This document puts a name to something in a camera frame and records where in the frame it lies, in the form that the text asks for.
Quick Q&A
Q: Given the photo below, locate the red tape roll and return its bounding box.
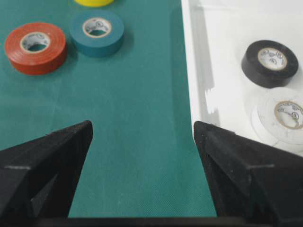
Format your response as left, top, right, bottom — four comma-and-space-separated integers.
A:
4, 22, 68, 75

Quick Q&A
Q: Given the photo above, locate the yellow tape roll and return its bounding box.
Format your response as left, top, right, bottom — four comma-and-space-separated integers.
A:
74, 0, 114, 8

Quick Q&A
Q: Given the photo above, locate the green table cloth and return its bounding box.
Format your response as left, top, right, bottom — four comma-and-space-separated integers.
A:
0, 0, 216, 218

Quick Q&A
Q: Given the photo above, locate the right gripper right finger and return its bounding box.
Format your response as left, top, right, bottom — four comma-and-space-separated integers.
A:
194, 121, 303, 227

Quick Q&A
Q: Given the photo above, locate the teal tape roll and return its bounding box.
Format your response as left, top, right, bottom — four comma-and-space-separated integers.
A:
70, 10, 125, 58

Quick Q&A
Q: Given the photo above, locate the white rectangular plastic tray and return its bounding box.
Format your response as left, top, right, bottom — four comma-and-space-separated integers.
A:
181, 0, 303, 155

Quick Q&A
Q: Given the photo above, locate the black tape roll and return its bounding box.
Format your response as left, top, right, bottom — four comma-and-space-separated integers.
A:
241, 40, 299, 88

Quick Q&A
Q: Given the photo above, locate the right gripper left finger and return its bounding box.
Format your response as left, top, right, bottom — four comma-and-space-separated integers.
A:
0, 121, 93, 227

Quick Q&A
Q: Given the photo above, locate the white tape roll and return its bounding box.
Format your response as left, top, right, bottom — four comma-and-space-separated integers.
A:
251, 87, 303, 156

